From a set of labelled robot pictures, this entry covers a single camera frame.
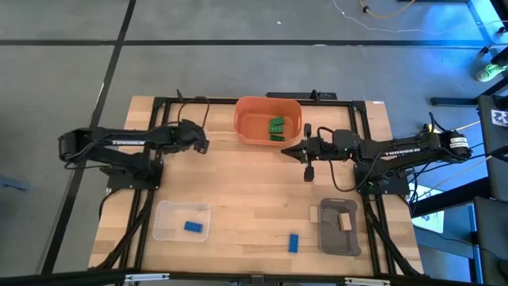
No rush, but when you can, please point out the white paper sheet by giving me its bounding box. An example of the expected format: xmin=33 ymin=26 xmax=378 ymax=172
xmin=411 ymin=184 xmax=447 ymax=235

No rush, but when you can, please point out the yellow extension cord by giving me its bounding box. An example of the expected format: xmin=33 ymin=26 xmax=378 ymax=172
xmin=423 ymin=120 xmax=483 ymax=134

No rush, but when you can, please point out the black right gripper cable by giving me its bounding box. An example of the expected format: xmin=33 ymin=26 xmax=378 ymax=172
xmin=317 ymin=126 xmax=371 ymax=194

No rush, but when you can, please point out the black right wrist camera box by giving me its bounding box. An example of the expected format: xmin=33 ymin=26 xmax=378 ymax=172
xmin=332 ymin=129 xmax=363 ymax=152

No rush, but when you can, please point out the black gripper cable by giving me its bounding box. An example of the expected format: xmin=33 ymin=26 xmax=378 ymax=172
xmin=176 ymin=95 xmax=212 ymax=130
xmin=317 ymin=126 xmax=371 ymax=194

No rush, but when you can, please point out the yellow cable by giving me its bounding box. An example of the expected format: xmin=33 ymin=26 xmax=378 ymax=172
xmin=356 ymin=0 xmax=418 ymax=20

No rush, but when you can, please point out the black standing desk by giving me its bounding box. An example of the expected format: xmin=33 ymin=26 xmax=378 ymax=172
xmin=430 ymin=75 xmax=508 ymax=108

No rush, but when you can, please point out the black computer desk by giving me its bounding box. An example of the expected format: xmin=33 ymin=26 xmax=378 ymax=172
xmin=475 ymin=94 xmax=508 ymax=202

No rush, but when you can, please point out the white fiducial tag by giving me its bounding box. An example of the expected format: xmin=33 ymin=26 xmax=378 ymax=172
xmin=491 ymin=109 xmax=508 ymax=129

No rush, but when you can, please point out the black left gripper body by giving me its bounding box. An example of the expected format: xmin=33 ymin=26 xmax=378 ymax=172
xmin=175 ymin=118 xmax=208 ymax=151

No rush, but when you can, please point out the clear plastic bin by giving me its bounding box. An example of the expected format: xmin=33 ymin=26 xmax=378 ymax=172
xmin=152 ymin=199 xmax=212 ymax=243

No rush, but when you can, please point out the orange plastic bin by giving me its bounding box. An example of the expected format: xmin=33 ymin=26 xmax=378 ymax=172
xmin=233 ymin=96 xmax=304 ymax=148

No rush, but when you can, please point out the black furniture panel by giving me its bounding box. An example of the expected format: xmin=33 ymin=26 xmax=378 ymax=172
xmin=471 ymin=196 xmax=508 ymax=286

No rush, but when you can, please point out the white floor cable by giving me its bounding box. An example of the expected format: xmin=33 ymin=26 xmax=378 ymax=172
xmin=331 ymin=0 xmax=442 ymax=37

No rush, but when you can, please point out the silver bracket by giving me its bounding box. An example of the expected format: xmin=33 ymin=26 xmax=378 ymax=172
xmin=344 ymin=276 xmax=392 ymax=286
xmin=125 ymin=272 xmax=171 ymax=284

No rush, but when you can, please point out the black aluminium table frame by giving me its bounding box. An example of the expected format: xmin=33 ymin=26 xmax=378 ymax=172
xmin=89 ymin=89 xmax=424 ymax=286

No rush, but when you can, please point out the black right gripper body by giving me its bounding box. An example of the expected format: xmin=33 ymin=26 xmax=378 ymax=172
xmin=302 ymin=123 xmax=339 ymax=184

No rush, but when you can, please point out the grey plastic tray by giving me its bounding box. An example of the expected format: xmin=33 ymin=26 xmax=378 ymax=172
xmin=317 ymin=197 xmax=364 ymax=257

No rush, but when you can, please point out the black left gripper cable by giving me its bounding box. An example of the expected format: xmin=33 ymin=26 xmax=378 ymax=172
xmin=176 ymin=95 xmax=212 ymax=130

